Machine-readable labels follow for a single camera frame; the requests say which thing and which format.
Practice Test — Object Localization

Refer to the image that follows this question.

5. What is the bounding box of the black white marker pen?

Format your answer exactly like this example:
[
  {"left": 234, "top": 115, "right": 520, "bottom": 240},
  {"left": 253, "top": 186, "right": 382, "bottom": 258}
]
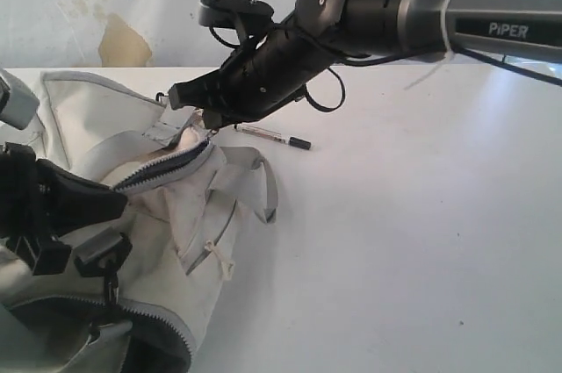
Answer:
[{"left": 234, "top": 124, "right": 312, "bottom": 151}]

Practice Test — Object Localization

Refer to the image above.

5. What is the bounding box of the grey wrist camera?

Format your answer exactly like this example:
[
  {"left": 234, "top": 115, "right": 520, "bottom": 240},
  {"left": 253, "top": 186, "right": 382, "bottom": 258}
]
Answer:
[
  {"left": 1, "top": 68, "right": 40, "bottom": 130},
  {"left": 198, "top": 0, "right": 274, "bottom": 35}
]

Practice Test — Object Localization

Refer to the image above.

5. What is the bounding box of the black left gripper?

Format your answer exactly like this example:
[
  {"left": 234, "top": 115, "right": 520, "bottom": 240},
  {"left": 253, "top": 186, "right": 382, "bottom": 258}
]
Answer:
[{"left": 1, "top": 142, "right": 128, "bottom": 276}]

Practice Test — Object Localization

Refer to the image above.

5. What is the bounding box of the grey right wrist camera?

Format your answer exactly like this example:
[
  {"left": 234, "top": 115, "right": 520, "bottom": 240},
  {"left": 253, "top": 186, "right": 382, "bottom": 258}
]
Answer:
[{"left": 198, "top": 0, "right": 274, "bottom": 35}]

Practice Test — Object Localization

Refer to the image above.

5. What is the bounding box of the white backdrop curtain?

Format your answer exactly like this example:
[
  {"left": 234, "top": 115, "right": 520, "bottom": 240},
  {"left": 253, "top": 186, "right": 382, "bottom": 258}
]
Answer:
[{"left": 0, "top": 0, "right": 535, "bottom": 70}]

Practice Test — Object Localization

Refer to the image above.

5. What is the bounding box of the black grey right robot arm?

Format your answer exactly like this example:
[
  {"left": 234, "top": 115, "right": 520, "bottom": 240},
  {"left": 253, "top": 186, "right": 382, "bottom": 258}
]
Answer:
[{"left": 168, "top": 0, "right": 561, "bottom": 130}]

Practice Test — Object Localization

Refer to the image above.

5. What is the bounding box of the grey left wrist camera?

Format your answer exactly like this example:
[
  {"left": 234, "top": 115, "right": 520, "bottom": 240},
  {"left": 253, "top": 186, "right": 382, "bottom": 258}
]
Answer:
[{"left": 1, "top": 68, "right": 40, "bottom": 130}]

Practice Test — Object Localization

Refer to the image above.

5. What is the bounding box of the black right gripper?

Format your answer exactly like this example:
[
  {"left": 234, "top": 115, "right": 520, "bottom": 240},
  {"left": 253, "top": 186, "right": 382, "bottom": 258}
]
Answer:
[{"left": 168, "top": 64, "right": 263, "bottom": 129}]

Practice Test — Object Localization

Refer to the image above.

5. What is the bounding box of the white grey backpack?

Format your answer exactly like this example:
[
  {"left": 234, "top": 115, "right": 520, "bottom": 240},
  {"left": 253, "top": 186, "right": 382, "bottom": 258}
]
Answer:
[{"left": 1, "top": 71, "right": 277, "bottom": 372}]

